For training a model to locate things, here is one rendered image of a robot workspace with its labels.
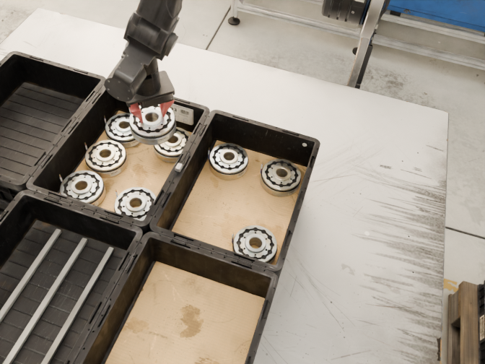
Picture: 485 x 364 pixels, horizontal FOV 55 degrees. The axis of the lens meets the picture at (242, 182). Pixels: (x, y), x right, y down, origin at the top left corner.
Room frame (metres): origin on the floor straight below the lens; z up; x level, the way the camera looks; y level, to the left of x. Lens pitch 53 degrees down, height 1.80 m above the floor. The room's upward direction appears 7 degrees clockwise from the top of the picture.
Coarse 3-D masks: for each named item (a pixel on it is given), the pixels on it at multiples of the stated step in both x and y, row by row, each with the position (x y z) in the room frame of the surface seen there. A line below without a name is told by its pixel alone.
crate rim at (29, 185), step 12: (96, 96) 0.88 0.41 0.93; (204, 108) 0.89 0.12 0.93; (204, 120) 0.84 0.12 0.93; (72, 132) 0.75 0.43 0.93; (60, 144) 0.70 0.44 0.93; (48, 156) 0.66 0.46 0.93; (180, 156) 0.71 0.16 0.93; (36, 180) 0.59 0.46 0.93; (168, 180) 0.64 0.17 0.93; (36, 192) 0.56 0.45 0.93; (48, 192) 0.56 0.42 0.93; (84, 204) 0.54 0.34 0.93; (156, 204) 0.57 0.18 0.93; (108, 216) 0.52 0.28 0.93; (120, 216) 0.53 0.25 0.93; (144, 228) 0.51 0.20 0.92
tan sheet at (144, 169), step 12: (144, 144) 0.82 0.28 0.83; (132, 156) 0.78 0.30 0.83; (144, 156) 0.78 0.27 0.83; (156, 156) 0.79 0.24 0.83; (84, 168) 0.72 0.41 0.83; (132, 168) 0.73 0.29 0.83; (144, 168) 0.74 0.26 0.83; (156, 168) 0.74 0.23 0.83; (168, 168) 0.75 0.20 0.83; (108, 180) 0.69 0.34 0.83; (120, 180) 0.69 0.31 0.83; (132, 180) 0.70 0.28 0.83; (144, 180) 0.70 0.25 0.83; (156, 180) 0.71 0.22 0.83; (108, 192) 0.65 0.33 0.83; (120, 192) 0.66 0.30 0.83; (156, 192) 0.67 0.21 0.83; (108, 204) 0.61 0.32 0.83
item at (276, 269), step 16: (224, 112) 0.88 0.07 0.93; (208, 128) 0.82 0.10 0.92; (272, 128) 0.85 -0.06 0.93; (192, 144) 0.76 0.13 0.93; (176, 176) 0.65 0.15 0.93; (304, 176) 0.70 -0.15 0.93; (304, 192) 0.65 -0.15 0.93; (160, 208) 0.56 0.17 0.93; (288, 240) 0.52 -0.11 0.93; (240, 256) 0.47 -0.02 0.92
